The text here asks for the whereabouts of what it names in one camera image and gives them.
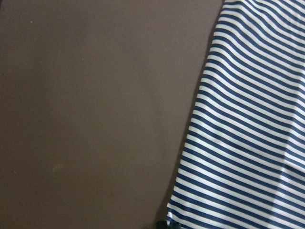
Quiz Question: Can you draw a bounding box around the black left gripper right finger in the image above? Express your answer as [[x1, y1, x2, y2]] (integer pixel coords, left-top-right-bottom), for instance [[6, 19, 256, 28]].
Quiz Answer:
[[170, 222, 180, 229]]

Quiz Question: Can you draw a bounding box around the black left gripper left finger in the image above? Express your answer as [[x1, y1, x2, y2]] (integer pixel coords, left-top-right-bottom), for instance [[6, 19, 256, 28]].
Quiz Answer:
[[156, 221, 167, 229]]

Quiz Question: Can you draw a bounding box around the blue white striped polo shirt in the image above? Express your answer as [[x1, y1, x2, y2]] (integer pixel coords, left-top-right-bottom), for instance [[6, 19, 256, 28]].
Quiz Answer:
[[167, 0, 305, 229]]

